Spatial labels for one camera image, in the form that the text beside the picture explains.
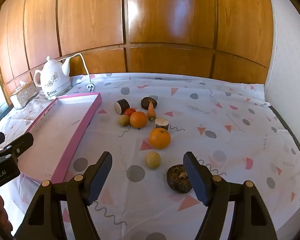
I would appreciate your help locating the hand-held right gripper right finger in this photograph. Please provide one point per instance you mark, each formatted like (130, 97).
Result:
(196, 180)

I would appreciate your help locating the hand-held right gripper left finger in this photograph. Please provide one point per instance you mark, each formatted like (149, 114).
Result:
(100, 180)

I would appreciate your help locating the dark water chestnut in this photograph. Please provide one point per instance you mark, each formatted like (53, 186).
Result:
(176, 182)
(146, 102)

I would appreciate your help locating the pink shallow box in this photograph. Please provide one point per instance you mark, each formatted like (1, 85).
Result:
(57, 127)

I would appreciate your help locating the small tan fruit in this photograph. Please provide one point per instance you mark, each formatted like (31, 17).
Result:
(124, 120)
(153, 160)

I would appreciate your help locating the orange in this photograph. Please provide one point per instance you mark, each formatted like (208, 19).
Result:
(160, 138)
(138, 120)

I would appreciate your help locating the dark sugarcane piece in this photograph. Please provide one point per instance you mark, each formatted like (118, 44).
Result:
(161, 124)
(123, 105)

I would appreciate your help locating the small carrot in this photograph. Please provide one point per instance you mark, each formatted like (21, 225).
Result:
(151, 112)

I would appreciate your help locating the person's left hand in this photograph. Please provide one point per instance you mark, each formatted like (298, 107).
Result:
(0, 210)

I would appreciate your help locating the patterned tissue box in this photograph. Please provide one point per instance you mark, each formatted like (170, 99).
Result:
(25, 95)

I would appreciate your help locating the white ceramic electric kettle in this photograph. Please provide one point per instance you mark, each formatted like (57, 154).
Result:
(53, 80)

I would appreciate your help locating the red tomato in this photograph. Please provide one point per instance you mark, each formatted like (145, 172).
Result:
(130, 111)

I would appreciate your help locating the white patterned tablecloth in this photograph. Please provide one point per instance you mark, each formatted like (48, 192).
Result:
(215, 105)

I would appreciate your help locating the wooden wardrobe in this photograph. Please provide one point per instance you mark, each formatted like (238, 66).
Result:
(165, 17)

